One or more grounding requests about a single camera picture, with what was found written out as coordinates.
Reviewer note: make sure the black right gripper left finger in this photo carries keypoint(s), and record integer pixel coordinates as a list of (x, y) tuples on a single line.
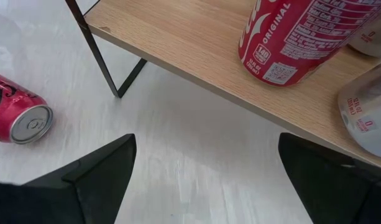
[(69, 202)]

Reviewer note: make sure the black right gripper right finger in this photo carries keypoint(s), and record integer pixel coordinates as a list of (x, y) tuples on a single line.
[(342, 193)]

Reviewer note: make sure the silver Diet Coke can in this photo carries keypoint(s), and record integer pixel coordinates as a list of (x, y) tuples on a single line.
[(376, 40), (367, 109)]

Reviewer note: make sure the red Coke Zero can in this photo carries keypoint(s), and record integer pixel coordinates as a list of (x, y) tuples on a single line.
[(10, 109)]

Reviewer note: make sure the red Coca-Cola Original can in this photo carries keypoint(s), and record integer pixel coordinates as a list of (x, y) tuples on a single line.
[(302, 31)]

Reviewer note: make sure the wooden shelf with black frame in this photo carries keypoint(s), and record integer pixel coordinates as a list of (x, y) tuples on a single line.
[(193, 46)]

